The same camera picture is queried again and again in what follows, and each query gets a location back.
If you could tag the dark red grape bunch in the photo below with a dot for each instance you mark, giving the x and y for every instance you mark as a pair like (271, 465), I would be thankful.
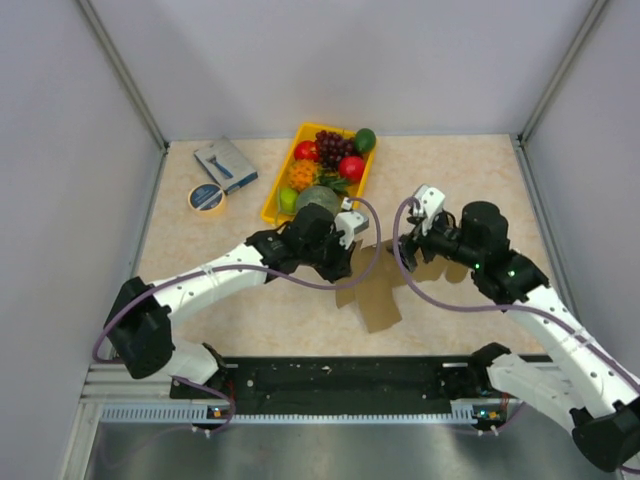
(332, 148)

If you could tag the yellow plastic tray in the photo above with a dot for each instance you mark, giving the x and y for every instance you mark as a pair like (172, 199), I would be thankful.
(270, 212)

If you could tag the razor package box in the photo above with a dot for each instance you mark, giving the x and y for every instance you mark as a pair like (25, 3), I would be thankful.
(226, 165)

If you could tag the green avocado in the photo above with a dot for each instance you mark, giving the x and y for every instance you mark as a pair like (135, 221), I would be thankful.
(364, 140)

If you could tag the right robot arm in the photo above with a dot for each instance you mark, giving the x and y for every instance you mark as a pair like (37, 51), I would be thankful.
(597, 400)

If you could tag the brown cardboard paper box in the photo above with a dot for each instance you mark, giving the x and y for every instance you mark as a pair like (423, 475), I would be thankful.
(373, 296)

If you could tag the orange pineapple fruit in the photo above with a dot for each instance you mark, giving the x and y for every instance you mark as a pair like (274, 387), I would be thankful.
(304, 174)

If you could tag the green cantaloupe melon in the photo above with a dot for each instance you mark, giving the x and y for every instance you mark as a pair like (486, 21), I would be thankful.
(323, 197)

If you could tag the grey slotted cable duct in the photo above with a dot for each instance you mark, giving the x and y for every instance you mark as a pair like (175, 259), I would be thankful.
(460, 414)

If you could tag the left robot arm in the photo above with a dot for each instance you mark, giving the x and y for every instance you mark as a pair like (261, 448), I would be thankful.
(144, 315)

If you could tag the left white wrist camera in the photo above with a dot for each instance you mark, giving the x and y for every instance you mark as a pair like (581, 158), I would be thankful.
(350, 222)

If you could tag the red apple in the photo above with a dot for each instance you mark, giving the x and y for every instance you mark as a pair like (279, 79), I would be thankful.
(306, 150)

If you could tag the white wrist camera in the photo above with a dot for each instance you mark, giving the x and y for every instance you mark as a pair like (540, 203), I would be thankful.
(350, 222)
(426, 204)

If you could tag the red pomegranate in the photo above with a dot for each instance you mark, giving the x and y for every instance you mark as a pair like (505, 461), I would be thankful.
(352, 168)

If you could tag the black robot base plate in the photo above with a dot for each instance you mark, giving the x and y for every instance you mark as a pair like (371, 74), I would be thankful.
(389, 385)

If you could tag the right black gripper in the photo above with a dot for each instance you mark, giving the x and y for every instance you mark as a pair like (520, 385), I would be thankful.
(409, 244)

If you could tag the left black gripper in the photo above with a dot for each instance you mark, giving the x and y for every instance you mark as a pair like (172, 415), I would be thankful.
(340, 267)

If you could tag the masking tape roll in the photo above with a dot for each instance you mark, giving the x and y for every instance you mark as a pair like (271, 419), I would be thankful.
(207, 200)

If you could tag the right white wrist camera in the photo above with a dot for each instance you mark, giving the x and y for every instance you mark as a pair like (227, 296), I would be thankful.
(426, 204)

